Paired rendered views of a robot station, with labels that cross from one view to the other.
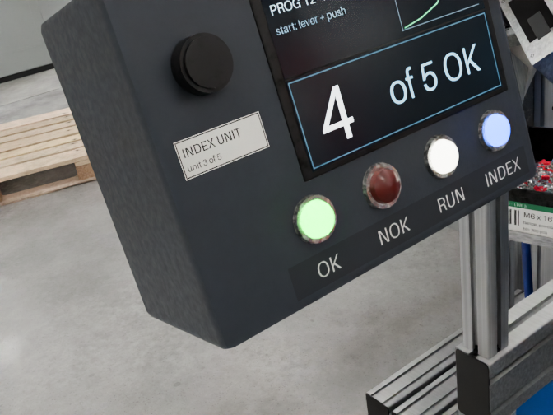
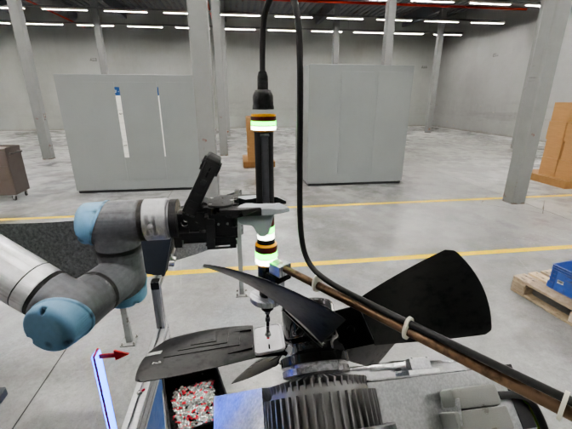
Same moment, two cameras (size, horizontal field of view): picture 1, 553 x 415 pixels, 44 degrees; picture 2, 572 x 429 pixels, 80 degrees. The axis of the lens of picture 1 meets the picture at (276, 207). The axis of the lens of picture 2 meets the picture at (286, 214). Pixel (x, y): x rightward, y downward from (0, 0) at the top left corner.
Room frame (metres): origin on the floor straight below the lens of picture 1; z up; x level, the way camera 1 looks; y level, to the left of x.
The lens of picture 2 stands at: (1.39, -0.97, 1.68)
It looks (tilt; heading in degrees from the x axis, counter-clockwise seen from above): 19 degrees down; 114
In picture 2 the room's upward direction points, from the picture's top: straight up
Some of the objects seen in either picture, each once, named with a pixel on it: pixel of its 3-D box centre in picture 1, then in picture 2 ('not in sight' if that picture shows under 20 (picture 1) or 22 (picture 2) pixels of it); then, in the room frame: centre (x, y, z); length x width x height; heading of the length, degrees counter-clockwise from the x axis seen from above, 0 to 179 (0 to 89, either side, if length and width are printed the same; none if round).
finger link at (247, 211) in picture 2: not in sight; (237, 210); (1.07, -0.48, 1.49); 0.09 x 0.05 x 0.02; 22
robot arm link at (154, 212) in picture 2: not in sight; (159, 220); (0.94, -0.53, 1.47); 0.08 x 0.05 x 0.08; 122
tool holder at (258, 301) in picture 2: not in sight; (270, 279); (1.11, -0.43, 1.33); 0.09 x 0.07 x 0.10; 157
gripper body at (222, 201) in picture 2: not in sight; (205, 220); (1.01, -0.49, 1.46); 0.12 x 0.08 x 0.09; 32
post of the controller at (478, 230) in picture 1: (484, 256); (158, 304); (0.51, -0.17, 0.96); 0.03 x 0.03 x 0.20; 32
